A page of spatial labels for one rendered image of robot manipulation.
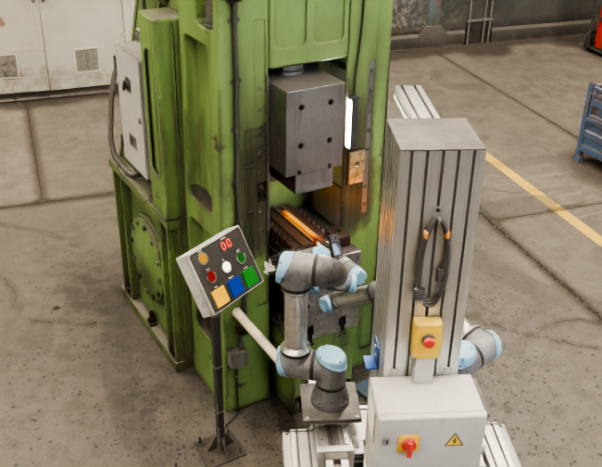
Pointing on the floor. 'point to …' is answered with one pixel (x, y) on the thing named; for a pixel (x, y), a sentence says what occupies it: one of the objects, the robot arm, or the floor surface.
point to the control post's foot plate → (213, 456)
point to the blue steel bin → (596, 124)
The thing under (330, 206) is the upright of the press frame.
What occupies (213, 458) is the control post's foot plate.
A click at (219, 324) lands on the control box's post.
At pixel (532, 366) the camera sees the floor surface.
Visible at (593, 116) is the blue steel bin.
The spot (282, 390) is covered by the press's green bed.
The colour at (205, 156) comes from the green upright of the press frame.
